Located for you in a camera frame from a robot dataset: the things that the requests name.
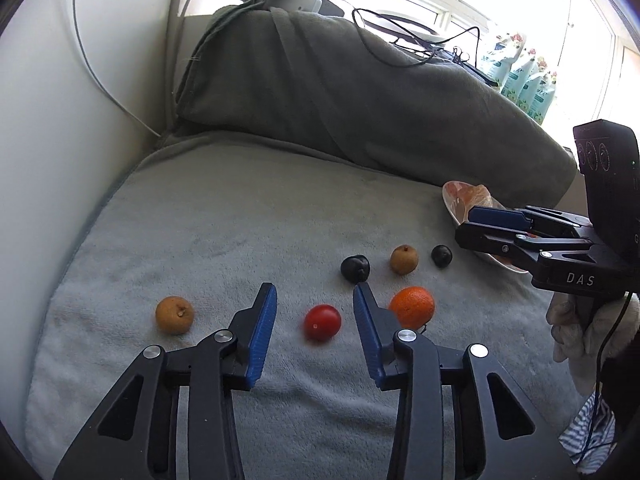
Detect floral refill pouch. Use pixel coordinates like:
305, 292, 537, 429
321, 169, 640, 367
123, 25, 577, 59
530, 72, 558, 126
500, 50, 538, 101
480, 32, 526, 86
515, 62, 551, 113

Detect grey covered bolster pillow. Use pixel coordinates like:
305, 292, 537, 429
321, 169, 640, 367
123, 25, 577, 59
175, 6, 578, 208

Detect floral white plate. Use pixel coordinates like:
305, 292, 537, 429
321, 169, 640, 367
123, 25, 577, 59
442, 181, 531, 273

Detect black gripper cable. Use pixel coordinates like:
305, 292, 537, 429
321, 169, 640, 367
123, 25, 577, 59
582, 292, 632, 463

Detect white ring light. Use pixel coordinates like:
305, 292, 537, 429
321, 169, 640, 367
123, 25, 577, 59
380, 12, 446, 43

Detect striped cloth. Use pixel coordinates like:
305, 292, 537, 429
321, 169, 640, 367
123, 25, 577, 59
558, 392, 618, 476

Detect peeled orange segment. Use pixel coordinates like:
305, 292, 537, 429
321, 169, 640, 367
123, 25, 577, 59
450, 183, 506, 211

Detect small tangerine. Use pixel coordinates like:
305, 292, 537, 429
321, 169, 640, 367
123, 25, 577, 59
389, 286, 436, 332

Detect person's right hand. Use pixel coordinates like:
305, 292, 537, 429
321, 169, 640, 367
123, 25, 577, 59
546, 290, 640, 396

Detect red cherry tomato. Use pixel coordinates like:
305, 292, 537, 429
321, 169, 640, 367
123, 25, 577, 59
304, 304, 343, 343

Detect white padded headboard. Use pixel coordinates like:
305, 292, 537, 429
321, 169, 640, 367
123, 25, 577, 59
0, 0, 176, 311

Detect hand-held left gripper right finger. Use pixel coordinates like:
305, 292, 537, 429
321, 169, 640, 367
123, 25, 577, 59
352, 282, 551, 480

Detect brown round longan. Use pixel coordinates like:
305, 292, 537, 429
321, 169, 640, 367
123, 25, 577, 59
390, 244, 420, 276
155, 295, 195, 335

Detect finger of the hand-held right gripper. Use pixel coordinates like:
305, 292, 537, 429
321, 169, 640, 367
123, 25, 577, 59
455, 222, 596, 273
467, 205, 596, 241

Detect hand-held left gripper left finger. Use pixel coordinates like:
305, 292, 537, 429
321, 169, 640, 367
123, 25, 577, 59
52, 282, 278, 480

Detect dark purple plum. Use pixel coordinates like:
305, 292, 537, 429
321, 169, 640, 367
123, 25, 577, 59
340, 255, 371, 282

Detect grey fleece blanket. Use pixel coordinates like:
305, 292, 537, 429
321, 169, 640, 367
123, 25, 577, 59
25, 132, 576, 480

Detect thin white cable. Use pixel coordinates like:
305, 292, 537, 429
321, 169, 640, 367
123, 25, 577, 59
72, 0, 163, 138

